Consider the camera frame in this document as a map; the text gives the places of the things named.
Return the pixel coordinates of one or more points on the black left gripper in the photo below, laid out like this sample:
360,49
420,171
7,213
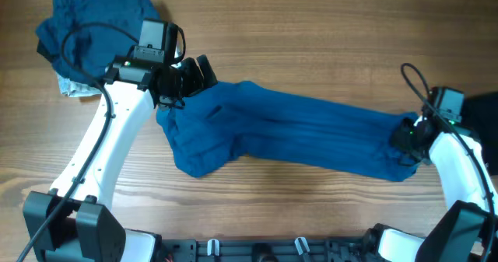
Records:
195,82

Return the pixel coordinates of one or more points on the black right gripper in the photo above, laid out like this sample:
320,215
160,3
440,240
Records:
397,139

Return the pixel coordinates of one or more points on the blue polo shirt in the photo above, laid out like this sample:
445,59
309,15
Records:
229,120

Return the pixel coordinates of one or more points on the black garment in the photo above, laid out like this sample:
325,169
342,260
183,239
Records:
480,114

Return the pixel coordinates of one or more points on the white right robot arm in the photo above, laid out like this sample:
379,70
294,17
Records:
467,232

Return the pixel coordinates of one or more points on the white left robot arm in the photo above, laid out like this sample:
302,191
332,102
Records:
73,220

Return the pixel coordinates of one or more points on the dark blue folded garment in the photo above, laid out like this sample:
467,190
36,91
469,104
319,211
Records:
91,33

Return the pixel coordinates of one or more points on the grey white folded garment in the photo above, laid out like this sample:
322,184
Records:
69,88

